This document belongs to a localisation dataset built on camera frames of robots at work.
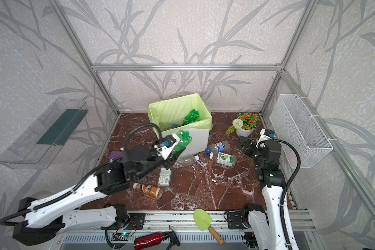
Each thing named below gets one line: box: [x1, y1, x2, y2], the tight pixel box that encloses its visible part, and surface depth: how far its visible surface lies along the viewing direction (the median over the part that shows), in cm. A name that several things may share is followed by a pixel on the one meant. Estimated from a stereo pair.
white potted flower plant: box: [225, 112, 260, 138], surface depth 98 cm
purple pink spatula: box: [108, 150, 123, 162], surface depth 99 cm
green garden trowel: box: [193, 208, 225, 246], surface depth 75 cm
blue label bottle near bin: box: [205, 140, 231, 154], surface depth 98 cm
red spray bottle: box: [133, 230, 181, 250], surface depth 68 cm
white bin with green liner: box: [147, 93, 214, 156], surface depth 89 cm
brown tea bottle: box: [132, 182, 164, 200], surface depth 80 cm
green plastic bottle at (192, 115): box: [181, 108, 200, 126], surface depth 96 cm
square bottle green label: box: [216, 151, 237, 167], surface depth 93 cm
